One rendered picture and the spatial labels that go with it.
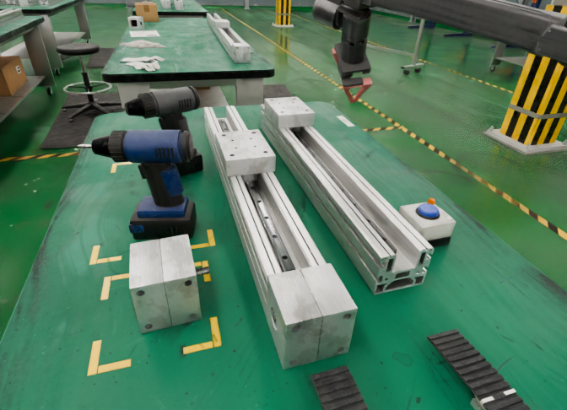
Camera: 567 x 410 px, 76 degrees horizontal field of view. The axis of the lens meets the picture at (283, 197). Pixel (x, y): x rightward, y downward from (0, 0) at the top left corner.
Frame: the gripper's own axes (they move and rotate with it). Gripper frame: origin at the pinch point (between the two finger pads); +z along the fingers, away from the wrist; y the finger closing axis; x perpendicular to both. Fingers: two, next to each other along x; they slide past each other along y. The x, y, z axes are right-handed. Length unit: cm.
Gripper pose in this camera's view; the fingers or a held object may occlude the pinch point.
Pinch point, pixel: (348, 86)
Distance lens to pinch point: 96.7
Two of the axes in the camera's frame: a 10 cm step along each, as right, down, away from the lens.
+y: 1.2, 8.4, -5.2
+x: 9.9, -1.4, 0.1
